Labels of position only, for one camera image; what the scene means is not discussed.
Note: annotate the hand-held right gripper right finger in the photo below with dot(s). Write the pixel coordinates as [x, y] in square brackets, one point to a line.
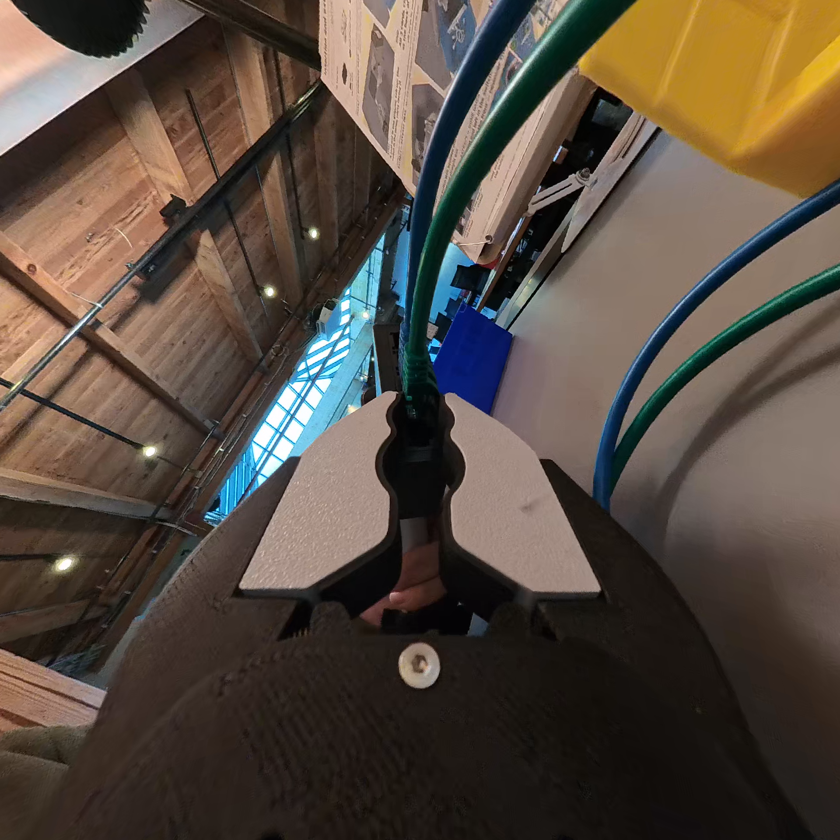
[518, 525]

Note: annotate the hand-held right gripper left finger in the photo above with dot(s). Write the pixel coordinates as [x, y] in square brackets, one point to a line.
[328, 518]

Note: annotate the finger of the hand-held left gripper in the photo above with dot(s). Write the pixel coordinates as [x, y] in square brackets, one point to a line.
[415, 531]

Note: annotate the black ethernet port block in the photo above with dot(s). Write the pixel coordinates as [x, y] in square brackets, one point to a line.
[417, 479]

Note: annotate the yellow plastic bin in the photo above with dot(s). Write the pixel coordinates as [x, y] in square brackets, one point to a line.
[722, 79]

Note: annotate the person's left hand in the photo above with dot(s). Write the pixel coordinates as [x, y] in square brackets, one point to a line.
[407, 587]

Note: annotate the large glass window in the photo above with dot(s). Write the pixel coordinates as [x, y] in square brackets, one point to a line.
[289, 413]

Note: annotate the black ribbed box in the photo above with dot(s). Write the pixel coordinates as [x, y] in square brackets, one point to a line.
[386, 358]

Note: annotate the blue plastic box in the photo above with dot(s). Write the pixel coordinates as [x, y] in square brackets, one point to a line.
[472, 358]

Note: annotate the black ceiling rod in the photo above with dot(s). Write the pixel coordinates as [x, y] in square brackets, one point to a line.
[72, 415]

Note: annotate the wooden poster board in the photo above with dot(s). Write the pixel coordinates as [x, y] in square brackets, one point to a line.
[518, 197]

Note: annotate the instruction poster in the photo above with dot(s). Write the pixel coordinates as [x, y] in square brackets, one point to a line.
[394, 85]

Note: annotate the black pole with round head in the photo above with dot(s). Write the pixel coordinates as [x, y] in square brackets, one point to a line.
[85, 26]

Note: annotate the white wall unit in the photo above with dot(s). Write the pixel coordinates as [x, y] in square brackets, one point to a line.
[326, 316]

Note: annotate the black ceiling rail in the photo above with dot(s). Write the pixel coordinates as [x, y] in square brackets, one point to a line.
[216, 190]

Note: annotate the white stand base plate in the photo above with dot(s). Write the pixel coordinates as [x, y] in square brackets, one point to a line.
[617, 177]

